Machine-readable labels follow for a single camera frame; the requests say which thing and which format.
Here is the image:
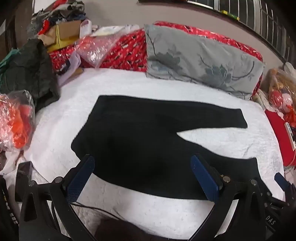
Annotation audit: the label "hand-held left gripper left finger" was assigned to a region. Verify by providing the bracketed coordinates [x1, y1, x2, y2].
[20, 154, 97, 241]

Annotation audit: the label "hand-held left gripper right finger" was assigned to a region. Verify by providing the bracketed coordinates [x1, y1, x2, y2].
[189, 154, 267, 241]

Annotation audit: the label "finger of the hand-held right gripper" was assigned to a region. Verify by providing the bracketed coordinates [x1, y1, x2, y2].
[274, 173, 296, 204]

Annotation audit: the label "black pants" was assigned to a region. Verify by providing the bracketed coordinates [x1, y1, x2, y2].
[70, 95, 259, 200]

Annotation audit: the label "red cloth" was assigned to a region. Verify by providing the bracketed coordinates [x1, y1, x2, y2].
[265, 109, 296, 166]

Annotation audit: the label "white power strip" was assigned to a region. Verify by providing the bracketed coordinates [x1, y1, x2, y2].
[284, 122, 296, 150]

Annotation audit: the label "white quilted bedspread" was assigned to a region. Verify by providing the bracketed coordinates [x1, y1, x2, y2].
[0, 67, 286, 240]

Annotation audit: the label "clear bag with orange contents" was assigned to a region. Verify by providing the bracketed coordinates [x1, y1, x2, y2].
[0, 90, 36, 152]

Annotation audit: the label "stuffed toy in plastic bag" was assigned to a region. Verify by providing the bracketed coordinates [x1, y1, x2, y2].
[266, 67, 296, 126]

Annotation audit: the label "small black device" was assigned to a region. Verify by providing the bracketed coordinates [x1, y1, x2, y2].
[55, 61, 71, 76]

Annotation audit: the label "dark green cloth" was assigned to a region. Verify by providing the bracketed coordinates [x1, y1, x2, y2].
[0, 39, 60, 109]

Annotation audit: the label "grey floral pillow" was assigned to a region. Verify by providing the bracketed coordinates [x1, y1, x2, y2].
[144, 24, 266, 100]

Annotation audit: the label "clear bag with red contents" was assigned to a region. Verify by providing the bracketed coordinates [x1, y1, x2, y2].
[74, 35, 121, 69]

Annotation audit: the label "red patterned blanket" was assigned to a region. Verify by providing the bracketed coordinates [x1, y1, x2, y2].
[48, 21, 264, 98]

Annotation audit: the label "cardboard box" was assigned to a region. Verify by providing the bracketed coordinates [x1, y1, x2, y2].
[38, 21, 87, 52]

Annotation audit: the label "white plastic bag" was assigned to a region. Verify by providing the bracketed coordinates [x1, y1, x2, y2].
[80, 20, 140, 37]

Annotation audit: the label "metal window grille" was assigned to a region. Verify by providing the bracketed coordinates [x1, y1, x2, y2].
[185, 0, 296, 63]

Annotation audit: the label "pile of mixed clothes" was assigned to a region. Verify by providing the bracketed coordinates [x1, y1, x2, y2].
[26, 0, 87, 39]

